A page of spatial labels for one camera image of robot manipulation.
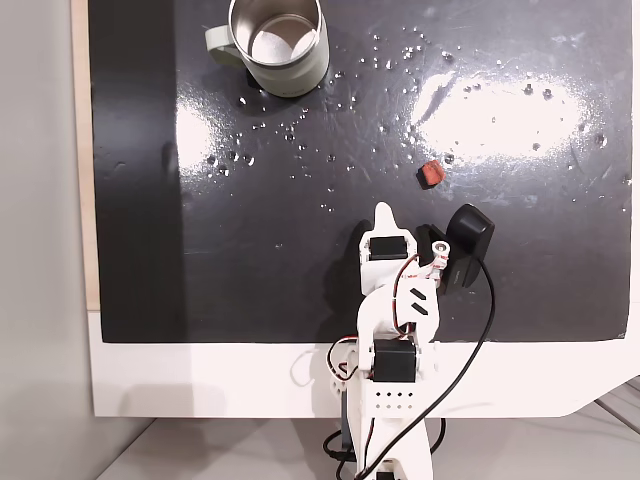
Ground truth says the red-brown cube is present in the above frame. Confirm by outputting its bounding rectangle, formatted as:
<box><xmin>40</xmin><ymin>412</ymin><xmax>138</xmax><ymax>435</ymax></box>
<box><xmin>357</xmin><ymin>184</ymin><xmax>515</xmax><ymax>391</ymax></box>
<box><xmin>417</xmin><ymin>160</ymin><xmax>445</xmax><ymax>190</ymax></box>

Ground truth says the pale green steel cup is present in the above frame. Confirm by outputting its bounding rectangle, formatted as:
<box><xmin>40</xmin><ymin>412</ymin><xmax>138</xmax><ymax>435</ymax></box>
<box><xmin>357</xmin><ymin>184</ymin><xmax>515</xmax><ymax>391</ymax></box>
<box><xmin>203</xmin><ymin>0</ymin><xmax>331</xmax><ymax>100</ymax></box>

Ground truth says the black webcam with clip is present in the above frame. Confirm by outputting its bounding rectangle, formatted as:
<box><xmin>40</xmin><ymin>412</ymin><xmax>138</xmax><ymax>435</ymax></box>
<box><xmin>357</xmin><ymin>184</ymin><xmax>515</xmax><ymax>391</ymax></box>
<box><xmin>417</xmin><ymin>203</ymin><xmax>497</xmax><ymax>297</ymax></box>

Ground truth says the black table mat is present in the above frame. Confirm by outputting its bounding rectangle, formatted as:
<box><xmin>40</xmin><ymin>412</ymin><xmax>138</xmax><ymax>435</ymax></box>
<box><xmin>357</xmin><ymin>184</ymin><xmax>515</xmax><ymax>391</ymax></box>
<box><xmin>87</xmin><ymin>0</ymin><xmax>634</xmax><ymax>344</ymax></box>

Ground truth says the black webcam cable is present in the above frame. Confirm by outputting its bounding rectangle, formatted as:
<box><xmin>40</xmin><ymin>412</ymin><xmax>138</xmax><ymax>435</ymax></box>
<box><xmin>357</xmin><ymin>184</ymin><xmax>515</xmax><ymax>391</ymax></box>
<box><xmin>357</xmin><ymin>257</ymin><xmax>497</xmax><ymax>480</ymax></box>

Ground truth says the black base cable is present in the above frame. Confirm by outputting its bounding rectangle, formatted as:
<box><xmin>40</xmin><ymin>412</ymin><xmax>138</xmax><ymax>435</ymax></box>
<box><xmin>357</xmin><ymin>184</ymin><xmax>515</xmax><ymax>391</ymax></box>
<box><xmin>322</xmin><ymin>417</ymin><xmax>446</xmax><ymax>480</ymax></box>

